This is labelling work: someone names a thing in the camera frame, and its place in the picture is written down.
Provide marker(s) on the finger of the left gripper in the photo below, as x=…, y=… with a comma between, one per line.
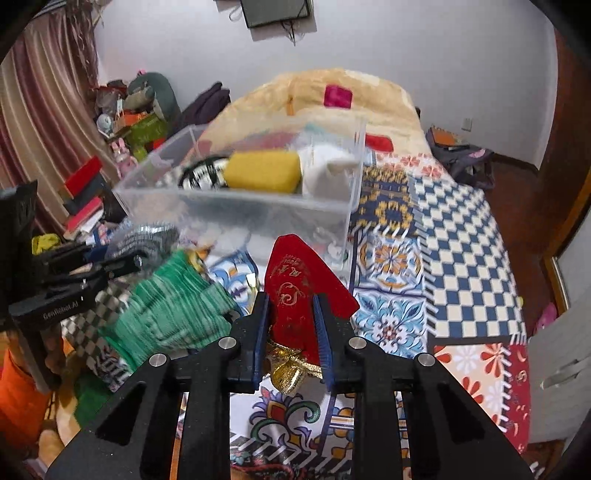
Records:
x=92, y=276
x=67, y=258

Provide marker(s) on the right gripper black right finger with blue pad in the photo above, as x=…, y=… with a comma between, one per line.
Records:
x=410, y=413

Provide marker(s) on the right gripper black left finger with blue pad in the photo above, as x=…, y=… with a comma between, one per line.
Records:
x=171, y=417

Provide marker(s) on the black patterned knit sock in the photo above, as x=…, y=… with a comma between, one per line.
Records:
x=205, y=174

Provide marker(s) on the yellow sponge roll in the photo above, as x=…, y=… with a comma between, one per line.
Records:
x=271, y=171

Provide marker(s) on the white fabric pouch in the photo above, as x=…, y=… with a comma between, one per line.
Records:
x=326, y=171

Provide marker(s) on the grey patterned knit sock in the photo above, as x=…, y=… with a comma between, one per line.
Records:
x=152, y=242

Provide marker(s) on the person's hand holding gripper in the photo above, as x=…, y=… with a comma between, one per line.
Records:
x=55, y=359

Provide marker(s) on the grey checkered cloth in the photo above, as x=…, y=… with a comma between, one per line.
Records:
x=82, y=332

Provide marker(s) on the red flat box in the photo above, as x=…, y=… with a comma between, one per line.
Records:
x=76, y=182

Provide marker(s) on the green knitted cloth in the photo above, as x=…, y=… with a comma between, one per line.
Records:
x=175, y=308

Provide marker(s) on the orange fabric item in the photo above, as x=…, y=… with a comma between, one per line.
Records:
x=22, y=406

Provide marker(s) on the pink bunny plush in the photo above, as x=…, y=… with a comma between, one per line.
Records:
x=125, y=162

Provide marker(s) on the white cabinet door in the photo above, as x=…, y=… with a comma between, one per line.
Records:
x=559, y=359

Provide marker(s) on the striped pink curtain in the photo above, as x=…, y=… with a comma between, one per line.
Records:
x=48, y=82

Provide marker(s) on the green cardboard box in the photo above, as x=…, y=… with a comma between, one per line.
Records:
x=146, y=135

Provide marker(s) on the patchwork patterned bedsheet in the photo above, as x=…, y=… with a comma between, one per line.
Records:
x=431, y=275

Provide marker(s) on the grey green plush toy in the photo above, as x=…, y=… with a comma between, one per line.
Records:
x=152, y=92

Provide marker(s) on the dark purple clothing pile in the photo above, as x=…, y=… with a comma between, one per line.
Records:
x=205, y=108

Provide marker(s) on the clear plastic storage box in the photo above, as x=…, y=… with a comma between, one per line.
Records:
x=228, y=220

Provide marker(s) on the beige fleece blanket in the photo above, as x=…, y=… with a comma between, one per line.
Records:
x=325, y=96

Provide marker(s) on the grey backpack on floor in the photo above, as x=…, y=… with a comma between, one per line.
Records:
x=466, y=163

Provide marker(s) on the wall power socket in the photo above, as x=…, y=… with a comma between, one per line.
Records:
x=467, y=124

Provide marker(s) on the small wall monitor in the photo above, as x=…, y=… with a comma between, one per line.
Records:
x=259, y=13

